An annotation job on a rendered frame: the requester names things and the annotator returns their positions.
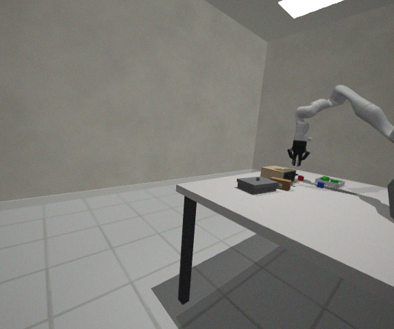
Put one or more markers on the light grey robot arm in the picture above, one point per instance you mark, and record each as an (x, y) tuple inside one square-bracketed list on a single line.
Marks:
[(364, 109)]

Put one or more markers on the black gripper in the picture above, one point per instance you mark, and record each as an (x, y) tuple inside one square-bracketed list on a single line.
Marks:
[(299, 147)]

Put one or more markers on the brown cardboard box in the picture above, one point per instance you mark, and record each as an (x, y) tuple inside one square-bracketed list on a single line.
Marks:
[(283, 183)]

